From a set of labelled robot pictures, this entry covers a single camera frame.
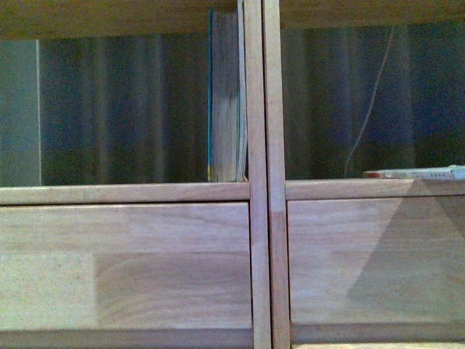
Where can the white flat-lying book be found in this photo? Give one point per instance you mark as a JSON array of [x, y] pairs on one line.
[[452, 172]]

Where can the left wooden shelf unit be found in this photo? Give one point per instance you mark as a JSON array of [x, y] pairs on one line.
[[24, 25]]

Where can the wooden shelf unit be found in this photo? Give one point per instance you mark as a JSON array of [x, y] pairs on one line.
[[24, 25], [280, 191]]

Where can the dark curtain behind shelf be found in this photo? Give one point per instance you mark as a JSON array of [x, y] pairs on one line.
[[134, 109]]

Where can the right wooden shelf unit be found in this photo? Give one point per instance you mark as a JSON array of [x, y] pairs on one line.
[[280, 191]]

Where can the thin white upright book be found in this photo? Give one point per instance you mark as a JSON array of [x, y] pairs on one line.
[[242, 112]]

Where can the thick teal-covered upright book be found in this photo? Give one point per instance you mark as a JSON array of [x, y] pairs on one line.
[[223, 97]]

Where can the upper left wooden drawer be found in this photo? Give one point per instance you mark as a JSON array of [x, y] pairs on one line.
[[155, 266]]

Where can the wooden drawer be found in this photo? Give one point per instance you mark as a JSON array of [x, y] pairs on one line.
[[155, 266], [378, 260]]

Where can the upper right wooden drawer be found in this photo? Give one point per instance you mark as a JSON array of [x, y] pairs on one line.
[[378, 260]]

